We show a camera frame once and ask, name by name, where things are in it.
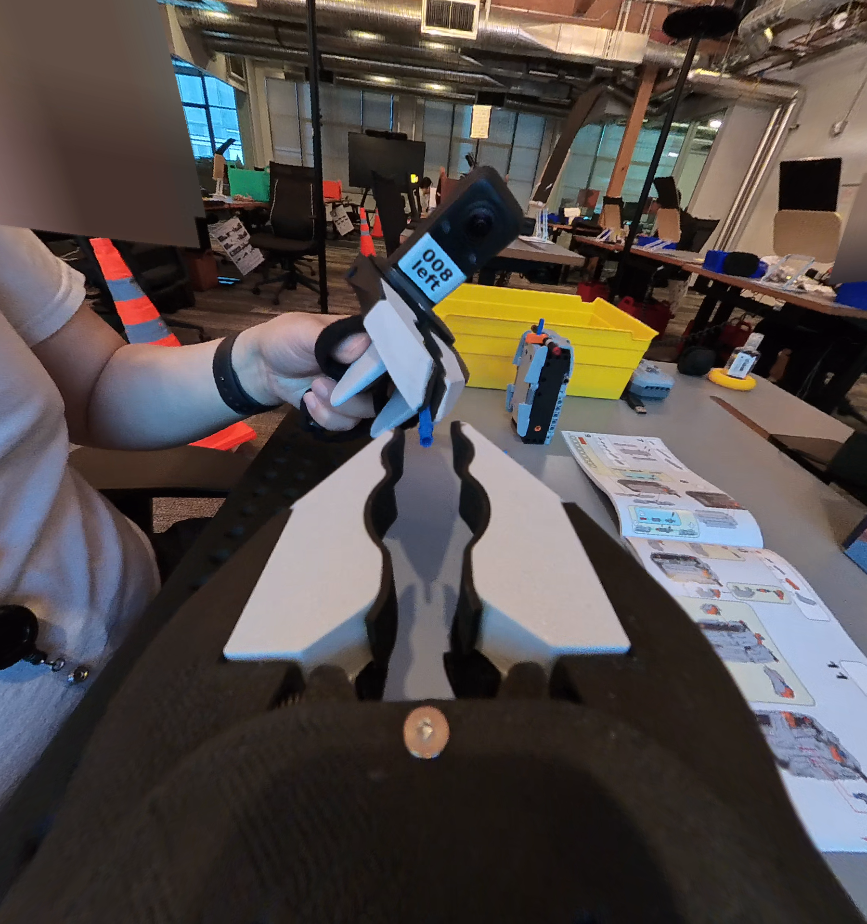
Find large black screen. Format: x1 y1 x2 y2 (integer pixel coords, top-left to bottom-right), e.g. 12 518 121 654
347 131 427 189

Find person's left forearm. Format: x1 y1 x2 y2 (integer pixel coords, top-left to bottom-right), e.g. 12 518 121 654
32 299 221 450

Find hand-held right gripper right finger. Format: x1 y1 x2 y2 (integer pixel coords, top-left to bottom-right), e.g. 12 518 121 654
444 422 631 700

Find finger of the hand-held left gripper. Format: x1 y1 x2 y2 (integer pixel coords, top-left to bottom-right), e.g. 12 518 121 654
364 280 438 439
428 345 472 424

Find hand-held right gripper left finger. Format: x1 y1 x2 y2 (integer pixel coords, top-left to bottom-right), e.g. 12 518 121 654
224 436 405 700

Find black pole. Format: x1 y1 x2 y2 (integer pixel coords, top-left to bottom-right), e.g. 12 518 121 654
307 0 331 315

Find small clear plastic bottle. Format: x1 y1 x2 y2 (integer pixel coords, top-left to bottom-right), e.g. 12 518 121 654
725 334 763 380

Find grey and black brick model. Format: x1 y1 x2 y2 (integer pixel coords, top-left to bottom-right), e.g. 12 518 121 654
505 318 576 445

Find grey battery box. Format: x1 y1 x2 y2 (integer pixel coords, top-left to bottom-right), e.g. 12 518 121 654
627 361 676 403

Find black wristband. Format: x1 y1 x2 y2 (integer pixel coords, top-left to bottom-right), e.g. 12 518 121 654
213 334 275 416

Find person's left hand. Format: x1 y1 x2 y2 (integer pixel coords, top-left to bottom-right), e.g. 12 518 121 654
231 312 391 432

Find open instruction booklet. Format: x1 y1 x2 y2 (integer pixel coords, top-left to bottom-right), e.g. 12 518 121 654
562 431 867 854

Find black mesh office chair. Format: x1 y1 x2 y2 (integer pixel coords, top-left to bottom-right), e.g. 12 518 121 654
249 162 326 304

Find yellow plastic bin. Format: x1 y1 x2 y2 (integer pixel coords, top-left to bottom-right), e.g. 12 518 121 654
431 283 660 399

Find grey desk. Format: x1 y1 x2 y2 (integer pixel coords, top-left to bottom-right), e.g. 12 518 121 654
397 361 867 924

